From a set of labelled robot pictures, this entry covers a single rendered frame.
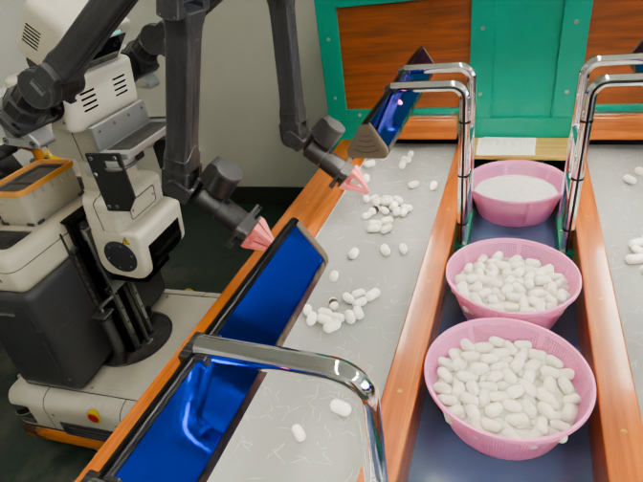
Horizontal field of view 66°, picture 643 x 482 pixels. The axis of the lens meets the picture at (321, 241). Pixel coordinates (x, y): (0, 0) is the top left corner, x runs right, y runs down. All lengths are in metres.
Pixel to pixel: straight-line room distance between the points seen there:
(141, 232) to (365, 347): 0.74
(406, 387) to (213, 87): 2.41
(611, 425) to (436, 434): 0.27
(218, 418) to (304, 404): 0.43
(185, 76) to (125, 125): 0.48
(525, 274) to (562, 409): 0.35
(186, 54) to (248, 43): 1.91
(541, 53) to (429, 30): 0.34
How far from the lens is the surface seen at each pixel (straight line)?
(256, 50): 2.84
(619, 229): 1.36
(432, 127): 1.70
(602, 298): 1.09
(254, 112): 2.95
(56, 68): 1.12
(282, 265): 0.59
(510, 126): 1.75
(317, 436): 0.86
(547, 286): 1.15
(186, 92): 0.97
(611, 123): 1.70
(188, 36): 0.94
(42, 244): 1.60
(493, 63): 1.69
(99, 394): 1.79
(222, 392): 0.49
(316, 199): 1.45
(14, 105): 1.22
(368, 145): 0.96
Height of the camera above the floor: 1.42
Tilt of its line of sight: 32 degrees down
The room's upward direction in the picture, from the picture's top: 9 degrees counter-clockwise
